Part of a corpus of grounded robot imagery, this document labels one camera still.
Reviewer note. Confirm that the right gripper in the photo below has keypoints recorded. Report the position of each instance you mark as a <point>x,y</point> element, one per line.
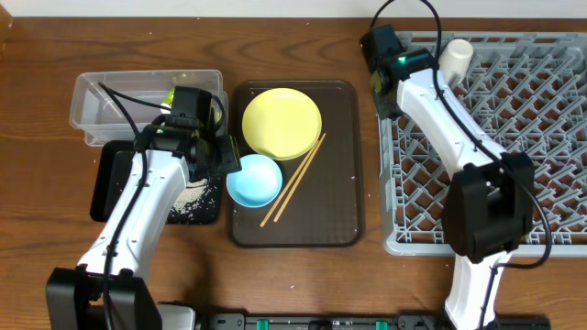
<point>379,98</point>

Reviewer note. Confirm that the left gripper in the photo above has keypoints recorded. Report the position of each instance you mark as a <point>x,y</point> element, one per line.
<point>230,159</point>

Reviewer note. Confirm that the rice grains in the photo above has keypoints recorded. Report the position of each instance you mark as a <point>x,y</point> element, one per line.
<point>193,202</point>

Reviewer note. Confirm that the blue bowl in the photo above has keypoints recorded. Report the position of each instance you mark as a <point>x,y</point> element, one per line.
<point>258,182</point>

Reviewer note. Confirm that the white cup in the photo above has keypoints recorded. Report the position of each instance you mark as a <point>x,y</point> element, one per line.
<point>455,60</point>

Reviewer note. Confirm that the green snack wrapper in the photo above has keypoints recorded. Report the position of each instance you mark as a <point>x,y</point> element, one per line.
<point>168,99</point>

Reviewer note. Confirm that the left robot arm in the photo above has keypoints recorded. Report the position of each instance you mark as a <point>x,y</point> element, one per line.
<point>108,288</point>

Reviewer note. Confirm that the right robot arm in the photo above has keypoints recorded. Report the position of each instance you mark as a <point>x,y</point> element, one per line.
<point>490,203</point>

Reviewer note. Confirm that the grey dishwasher rack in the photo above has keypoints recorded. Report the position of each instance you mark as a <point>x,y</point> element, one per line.
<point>527,91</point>

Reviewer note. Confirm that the black tray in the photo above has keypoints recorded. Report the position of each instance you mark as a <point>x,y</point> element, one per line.
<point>113,172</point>

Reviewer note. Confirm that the yellow plate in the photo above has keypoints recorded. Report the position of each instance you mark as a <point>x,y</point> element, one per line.
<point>281,123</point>

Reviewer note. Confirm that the wooden chopstick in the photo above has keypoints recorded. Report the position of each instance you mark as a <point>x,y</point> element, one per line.
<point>299,176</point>
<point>280,196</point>

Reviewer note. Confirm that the clear plastic bin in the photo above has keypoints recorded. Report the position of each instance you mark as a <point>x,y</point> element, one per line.
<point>94,112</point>

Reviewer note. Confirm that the brown serving tray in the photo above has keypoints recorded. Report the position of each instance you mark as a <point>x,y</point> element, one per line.
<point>326,208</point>

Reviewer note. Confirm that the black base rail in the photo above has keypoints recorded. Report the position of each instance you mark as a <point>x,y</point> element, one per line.
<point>321,323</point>

